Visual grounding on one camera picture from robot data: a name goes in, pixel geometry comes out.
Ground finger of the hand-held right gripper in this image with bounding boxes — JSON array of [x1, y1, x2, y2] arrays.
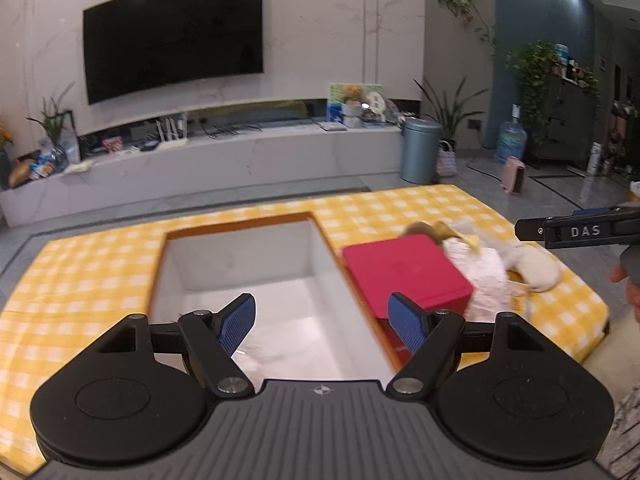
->
[[514, 216, 549, 243]]

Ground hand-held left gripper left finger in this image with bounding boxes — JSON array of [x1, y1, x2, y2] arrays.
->
[[96, 293, 257, 399]]

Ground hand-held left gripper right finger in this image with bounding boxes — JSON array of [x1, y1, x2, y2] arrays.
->
[[387, 292, 544, 400]]

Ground cream plush toy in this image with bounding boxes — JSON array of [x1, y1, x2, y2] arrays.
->
[[462, 219, 562, 293]]

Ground white storage box orange rim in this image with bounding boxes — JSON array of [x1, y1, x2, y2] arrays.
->
[[148, 211, 401, 395]]

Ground brown plush toy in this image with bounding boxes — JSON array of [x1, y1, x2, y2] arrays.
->
[[403, 220, 463, 248]]

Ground person's right hand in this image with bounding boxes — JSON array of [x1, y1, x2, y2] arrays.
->
[[610, 247, 640, 323]]

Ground pink space heater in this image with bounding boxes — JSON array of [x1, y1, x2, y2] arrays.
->
[[501, 156, 529, 196]]

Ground red box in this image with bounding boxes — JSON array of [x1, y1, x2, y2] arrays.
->
[[341, 236, 474, 367]]

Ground blue water jug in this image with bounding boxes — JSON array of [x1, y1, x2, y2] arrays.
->
[[494, 104, 529, 165]]

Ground flower shelf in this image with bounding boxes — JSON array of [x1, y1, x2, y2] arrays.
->
[[606, 100, 640, 182]]

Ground pastel woven handbag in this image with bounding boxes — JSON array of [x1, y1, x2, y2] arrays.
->
[[435, 140, 459, 179]]

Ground dark grey cabinet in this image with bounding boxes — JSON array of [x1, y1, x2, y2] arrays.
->
[[529, 72, 602, 169]]

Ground blue-grey trash bin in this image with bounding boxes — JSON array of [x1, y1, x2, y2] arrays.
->
[[400, 117, 444, 185]]

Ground yellow checked blanket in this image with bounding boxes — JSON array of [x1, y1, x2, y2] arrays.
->
[[0, 183, 612, 476]]

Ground potted snake plant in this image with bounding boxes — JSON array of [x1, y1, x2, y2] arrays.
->
[[412, 77, 489, 150]]

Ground white television console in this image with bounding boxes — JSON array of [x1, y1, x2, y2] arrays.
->
[[0, 96, 416, 229]]

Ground trailing green vine plant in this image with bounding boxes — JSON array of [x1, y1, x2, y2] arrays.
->
[[504, 41, 602, 147]]

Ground white router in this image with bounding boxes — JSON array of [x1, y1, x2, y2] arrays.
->
[[154, 114, 190, 152]]

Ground grey patterned clothing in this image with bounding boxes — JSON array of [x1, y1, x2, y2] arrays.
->
[[597, 389, 640, 480]]

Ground green landscape painting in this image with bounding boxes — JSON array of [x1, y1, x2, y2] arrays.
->
[[328, 82, 384, 124]]

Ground assorted snack packets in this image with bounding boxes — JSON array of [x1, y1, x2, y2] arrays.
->
[[9, 146, 69, 189]]

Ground slender potted plant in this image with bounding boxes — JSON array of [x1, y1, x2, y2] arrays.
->
[[26, 82, 77, 150]]

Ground black television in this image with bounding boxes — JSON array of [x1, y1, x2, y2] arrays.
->
[[82, 0, 265, 106]]

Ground black power cable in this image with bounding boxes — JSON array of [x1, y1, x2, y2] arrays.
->
[[466, 159, 507, 182]]

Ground hanging wall vine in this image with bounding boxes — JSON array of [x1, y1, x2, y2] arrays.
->
[[434, 0, 497, 57]]

